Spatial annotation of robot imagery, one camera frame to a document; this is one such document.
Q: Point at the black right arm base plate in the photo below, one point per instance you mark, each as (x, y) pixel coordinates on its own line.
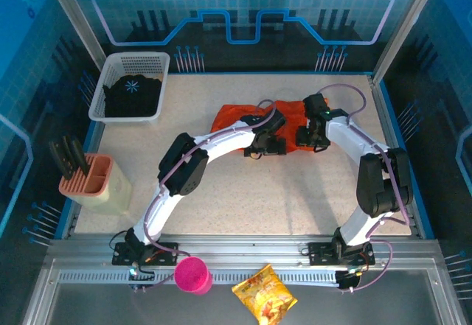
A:
(319, 253)

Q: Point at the white perforated plastic basket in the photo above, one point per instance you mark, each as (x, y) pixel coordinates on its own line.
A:
(140, 61)

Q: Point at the orange t-shirt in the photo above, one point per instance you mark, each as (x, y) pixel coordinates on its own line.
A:
(228, 116)

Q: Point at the black t-shirt with blue print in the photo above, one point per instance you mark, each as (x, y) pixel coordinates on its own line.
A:
(129, 102)

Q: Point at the aluminium front rail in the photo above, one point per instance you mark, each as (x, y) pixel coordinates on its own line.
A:
(239, 251)

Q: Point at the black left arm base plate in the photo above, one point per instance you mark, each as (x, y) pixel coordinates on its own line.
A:
(166, 253)

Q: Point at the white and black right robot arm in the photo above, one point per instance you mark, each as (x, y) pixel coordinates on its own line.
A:
(343, 133)

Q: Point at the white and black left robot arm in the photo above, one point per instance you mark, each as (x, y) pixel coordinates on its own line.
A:
(225, 140)

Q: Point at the yellow snack bag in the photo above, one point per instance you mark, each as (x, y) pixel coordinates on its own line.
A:
(263, 293)

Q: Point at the pink plastic cup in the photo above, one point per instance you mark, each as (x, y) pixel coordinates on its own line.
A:
(191, 275)

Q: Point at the pink and cream knife block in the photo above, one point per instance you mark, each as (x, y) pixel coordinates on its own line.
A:
(110, 188)

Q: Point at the aluminium frame post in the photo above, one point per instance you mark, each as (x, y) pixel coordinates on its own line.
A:
(77, 19)
(407, 19)

